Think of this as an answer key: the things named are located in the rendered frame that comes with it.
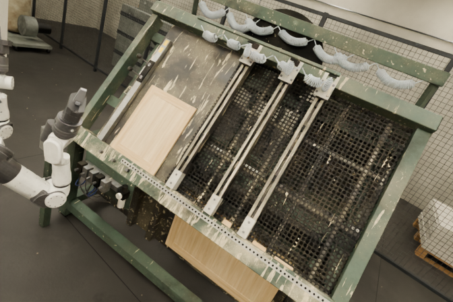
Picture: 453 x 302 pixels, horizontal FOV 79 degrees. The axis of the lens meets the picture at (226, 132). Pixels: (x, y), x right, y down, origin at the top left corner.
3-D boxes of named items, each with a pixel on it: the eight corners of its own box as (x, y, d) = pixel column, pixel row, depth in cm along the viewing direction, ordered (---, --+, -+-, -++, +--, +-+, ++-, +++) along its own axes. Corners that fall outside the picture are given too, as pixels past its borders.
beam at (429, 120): (155, 17, 235) (149, 9, 225) (161, 7, 236) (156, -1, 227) (428, 135, 164) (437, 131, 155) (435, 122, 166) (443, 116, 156)
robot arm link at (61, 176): (73, 166, 112) (73, 201, 121) (68, 152, 119) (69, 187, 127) (41, 171, 106) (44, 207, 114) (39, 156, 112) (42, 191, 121)
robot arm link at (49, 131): (71, 137, 102) (61, 158, 106) (85, 125, 111) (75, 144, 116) (41, 121, 99) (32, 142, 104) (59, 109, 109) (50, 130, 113)
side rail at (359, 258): (327, 293, 157) (331, 298, 147) (409, 132, 173) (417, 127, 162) (341, 302, 155) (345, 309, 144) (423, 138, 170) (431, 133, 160)
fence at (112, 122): (100, 139, 211) (96, 137, 208) (168, 41, 225) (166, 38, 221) (104, 141, 210) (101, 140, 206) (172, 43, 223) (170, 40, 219)
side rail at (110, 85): (84, 126, 225) (74, 122, 215) (158, 21, 240) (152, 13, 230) (89, 129, 223) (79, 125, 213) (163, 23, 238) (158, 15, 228)
